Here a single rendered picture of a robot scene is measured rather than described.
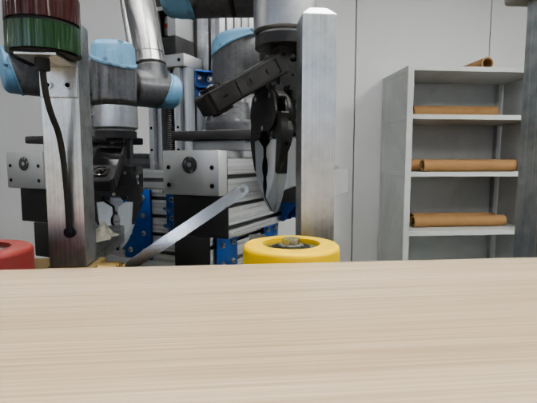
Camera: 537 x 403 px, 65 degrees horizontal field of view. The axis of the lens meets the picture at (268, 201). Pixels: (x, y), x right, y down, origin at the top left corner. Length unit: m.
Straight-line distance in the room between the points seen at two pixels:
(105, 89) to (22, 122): 2.58
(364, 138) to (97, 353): 3.06
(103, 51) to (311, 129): 0.46
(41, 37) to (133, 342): 0.28
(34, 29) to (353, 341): 0.34
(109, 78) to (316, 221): 0.48
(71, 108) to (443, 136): 3.12
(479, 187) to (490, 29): 1.15
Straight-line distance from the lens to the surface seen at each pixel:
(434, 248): 3.46
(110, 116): 0.78
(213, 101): 0.49
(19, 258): 0.38
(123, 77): 0.79
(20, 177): 1.23
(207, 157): 0.84
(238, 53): 1.00
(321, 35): 0.46
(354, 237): 3.23
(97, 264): 0.47
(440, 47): 3.49
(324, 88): 0.44
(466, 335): 0.21
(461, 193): 3.49
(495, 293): 0.28
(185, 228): 0.51
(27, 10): 0.42
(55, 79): 0.46
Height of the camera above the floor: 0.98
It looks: 6 degrees down
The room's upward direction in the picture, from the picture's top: straight up
